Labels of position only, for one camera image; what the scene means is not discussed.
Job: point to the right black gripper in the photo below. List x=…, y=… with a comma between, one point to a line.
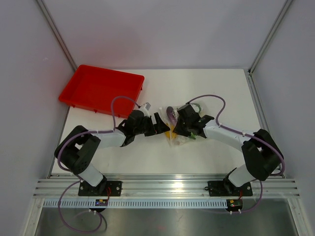
x=178, y=129

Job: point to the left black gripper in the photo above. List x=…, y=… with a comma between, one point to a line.
x=161, y=127

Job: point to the yellow fake lemon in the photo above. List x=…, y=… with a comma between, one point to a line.
x=170, y=135

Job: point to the clear zip top bag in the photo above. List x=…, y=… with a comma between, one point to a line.
x=181, y=140

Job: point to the purple fake eggplant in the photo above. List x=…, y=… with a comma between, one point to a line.
x=171, y=115

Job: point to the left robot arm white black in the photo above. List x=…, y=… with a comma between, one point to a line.
x=76, y=151

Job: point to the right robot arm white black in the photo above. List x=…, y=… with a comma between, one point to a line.
x=260, y=153

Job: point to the dark green fake pepper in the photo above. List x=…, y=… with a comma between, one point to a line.
x=197, y=107

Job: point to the red plastic tray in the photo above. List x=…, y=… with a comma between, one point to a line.
x=93, y=88

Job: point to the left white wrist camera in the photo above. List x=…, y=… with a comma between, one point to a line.
x=145, y=109

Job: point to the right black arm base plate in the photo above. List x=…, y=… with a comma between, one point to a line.
x=219, y=188

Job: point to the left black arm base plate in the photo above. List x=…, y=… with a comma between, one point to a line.
x=111, y=188

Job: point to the aluminium mounting rail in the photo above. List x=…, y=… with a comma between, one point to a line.
x=165, y=187

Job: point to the white slotted cable duct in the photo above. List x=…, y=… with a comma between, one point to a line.
x=137, y=203

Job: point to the right aluminium corner post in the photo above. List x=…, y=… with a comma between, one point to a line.
x=270, y=35

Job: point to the aluminium corner post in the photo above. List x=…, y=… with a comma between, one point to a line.
x=54, y=29
x=270, y=35

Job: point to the left aluminium corner post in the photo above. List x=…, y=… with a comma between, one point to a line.
x=54, y=29

